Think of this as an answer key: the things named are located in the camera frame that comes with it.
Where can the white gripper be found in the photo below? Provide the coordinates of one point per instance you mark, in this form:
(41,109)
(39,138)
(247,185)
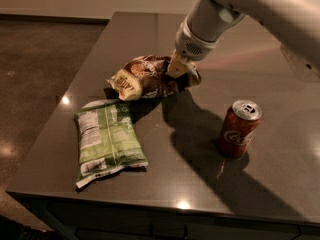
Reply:
(190,45)

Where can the brown chip bag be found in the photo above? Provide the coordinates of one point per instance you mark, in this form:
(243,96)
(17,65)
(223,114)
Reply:
(145,77)

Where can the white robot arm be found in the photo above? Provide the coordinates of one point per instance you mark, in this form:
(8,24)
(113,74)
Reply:
(295,23)

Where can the green jalapeno chip bag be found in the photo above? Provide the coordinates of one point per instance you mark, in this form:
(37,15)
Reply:
(107,141)

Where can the red cola can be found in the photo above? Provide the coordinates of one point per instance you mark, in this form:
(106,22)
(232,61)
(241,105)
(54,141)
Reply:
(240,123)

